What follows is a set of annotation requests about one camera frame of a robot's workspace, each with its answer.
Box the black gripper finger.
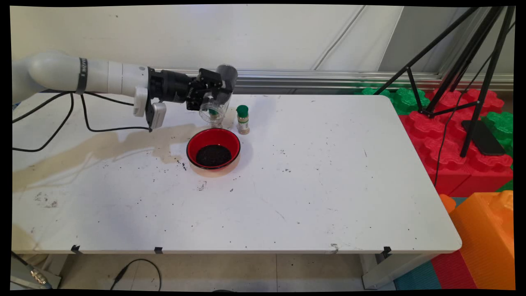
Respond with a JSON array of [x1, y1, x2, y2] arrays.
[[196, 68, 223, 90], [187, 91, 214, 111]]

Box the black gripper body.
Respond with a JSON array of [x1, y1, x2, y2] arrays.
[[148, 69, 200, 109]]

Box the clear plastic jar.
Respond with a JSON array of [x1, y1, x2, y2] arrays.
[[199, 64, 239, 125]]

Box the red bowl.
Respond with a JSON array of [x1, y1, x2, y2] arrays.
[[186, 128, 241, 170]]

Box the black seeds pile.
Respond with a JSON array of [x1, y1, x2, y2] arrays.
[[196, 145, 232, 167]]

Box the green giant building block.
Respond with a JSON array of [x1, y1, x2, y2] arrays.
[[481, 112, 514, 157], [355, 87, 431, 116]]

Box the grey table foot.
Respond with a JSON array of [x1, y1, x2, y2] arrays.
[[10, 257, 62, 289]]

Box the white table leg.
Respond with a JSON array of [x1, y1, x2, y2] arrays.
[[362, 253, 437, 289]]

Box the red giant building block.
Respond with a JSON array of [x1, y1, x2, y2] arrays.
[[398, 88, 513, 198]]

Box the black tripod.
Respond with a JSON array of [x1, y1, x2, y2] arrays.
[[373, 6, 515, 158]]

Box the teal floor mat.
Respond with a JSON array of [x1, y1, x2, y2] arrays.
[[394, 260, 442, 290]]

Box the black flat phone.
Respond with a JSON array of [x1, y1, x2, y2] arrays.
[[461, 120, 506, 156]]

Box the red floor mat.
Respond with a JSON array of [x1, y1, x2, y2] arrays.
[[431, 251, 477, 290]]

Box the orange giant building block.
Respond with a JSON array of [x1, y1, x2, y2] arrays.
[[439, 190, 515, 290]]

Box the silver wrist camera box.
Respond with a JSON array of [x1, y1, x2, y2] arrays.
[[134, 86, 167, 132]]

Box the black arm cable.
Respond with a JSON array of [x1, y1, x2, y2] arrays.
[[12, 91, 152, 153]]

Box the black velcro arm strap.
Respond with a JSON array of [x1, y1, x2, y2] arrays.
[[76, 58, 88, 95]]

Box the aluminium wall rail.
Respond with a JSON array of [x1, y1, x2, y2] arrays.
[[152, 66, 514, 95]]

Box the black floor cable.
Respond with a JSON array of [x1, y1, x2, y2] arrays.
[[110, 259, 161, 291]]

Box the cable with metal connector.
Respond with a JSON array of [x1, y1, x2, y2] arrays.
[[12, 252, 54, 286]]

